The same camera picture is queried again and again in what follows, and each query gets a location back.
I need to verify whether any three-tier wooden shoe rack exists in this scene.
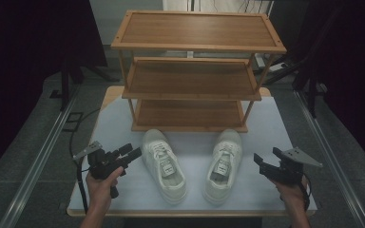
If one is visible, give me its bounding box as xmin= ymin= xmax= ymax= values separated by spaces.
xmin=110 ymin=9 xmax=288 ymax=133

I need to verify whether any white power strip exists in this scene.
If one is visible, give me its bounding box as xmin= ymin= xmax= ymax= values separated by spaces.
xmin=254 ymin=52 xmax=287 ymax=73

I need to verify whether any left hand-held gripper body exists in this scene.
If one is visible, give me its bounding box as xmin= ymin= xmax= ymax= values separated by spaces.
xmin=72 ymin=141 xmax=128 ymax=200

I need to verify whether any black cable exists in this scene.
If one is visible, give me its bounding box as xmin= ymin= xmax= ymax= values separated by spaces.
xmin=299 ymin=173 xmax=312 ymax=213
xmin=68 ymin=107 xmax=102 ymax=215

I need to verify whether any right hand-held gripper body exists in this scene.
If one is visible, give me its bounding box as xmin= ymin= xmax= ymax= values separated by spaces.
xmin=259 ymin=146 xmax=324 ymax=187

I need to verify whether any white sneaker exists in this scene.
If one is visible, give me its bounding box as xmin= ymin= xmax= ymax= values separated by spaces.
xmin=202 ymin=128 xmax=243 ymax=205
xmin=141 ymin=128 xmax=188 ymax=205

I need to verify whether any person's right hand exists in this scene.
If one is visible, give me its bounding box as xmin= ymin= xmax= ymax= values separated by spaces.
xmin=269 ymin=174 xmax=310 ymax=208

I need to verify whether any person's left hand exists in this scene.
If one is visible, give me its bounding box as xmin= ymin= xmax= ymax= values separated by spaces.
xmin=85 ymin=166 xmax=125 ymax=212

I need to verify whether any dark curtain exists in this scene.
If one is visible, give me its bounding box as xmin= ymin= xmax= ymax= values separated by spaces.
xmin=0 ymin=0 xmax=109 ymax=183
xmin=267 ymin=0 xmax=365 ymax=178

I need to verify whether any metal floor rail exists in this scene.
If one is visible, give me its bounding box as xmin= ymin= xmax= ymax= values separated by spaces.
xmin=0 ymin=89 xmax=81 ymax=228
xmin=293 ymin=89 xmax=365 ymax=228

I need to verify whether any black metal stand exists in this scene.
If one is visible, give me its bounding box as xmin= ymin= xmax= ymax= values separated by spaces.
xmin=261 ymin=47 xmax=329 ymax=120
xmin=59 ymin=56 xmax=120 ymax=112

